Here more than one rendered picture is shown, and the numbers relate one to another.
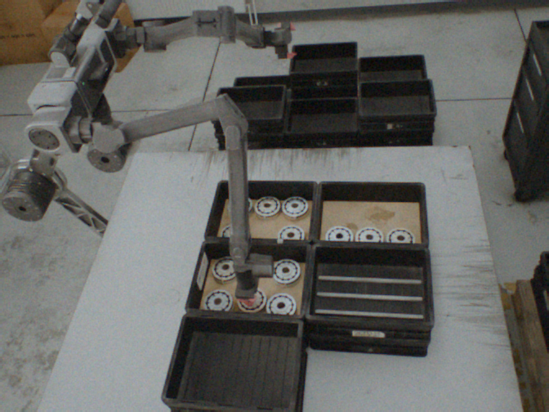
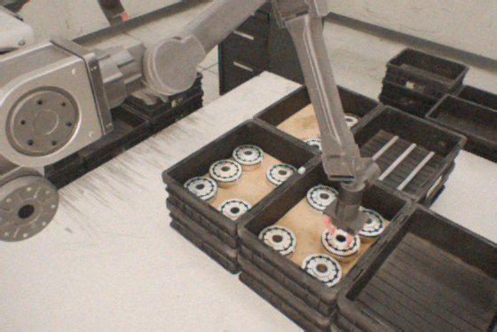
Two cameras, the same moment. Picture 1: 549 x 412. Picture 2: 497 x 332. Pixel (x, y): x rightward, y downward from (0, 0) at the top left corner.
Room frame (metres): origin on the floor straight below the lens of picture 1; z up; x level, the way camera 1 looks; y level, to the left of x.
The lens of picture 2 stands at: (0.91, 0.92, 1.75)
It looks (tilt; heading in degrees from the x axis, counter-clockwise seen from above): 40 degrees down; 295
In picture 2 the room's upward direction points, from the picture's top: 1 degrees clockwise
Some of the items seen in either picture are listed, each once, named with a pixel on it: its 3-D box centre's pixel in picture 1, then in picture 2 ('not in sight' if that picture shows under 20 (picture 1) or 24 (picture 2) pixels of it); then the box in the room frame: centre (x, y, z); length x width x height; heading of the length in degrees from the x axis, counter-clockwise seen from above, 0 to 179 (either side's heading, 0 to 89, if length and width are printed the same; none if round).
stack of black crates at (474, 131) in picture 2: not in sight; (460, 154); (0.65, -1.15, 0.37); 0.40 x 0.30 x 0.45; 166
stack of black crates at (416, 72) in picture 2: not in sight; (417, 98); (0.95, -1.63, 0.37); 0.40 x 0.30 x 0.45; 166
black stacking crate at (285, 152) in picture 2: (264, 219); (242, 179); (1.34, 0.03, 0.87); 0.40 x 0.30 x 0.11; 74
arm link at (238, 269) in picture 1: (244, 269); (351, 189); (1.00, 0.12, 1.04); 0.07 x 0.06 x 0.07; 76
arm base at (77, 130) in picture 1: (82, 130); (102, 78); (1.32, 0.52, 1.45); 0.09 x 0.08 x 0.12; 166
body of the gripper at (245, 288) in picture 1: (245, 279); (347, 208); (1.00, 0.13, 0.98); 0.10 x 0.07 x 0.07; 164
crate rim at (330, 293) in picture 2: (250, 278); (327, 217); (1.05, 0.12, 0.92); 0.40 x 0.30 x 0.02; 74
